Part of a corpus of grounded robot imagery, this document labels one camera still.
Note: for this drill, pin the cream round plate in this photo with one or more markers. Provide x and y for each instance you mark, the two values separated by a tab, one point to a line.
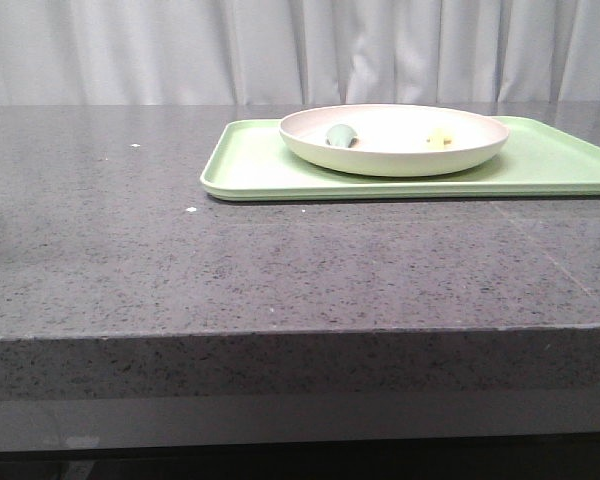
392	139

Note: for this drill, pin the yellow plastic fork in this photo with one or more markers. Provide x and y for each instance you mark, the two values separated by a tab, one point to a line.
439	138

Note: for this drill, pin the light green plastic tray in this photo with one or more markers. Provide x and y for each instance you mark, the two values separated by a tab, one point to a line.
251	163

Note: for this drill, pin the white pleated curtain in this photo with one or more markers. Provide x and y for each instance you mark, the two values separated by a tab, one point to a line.
297	52

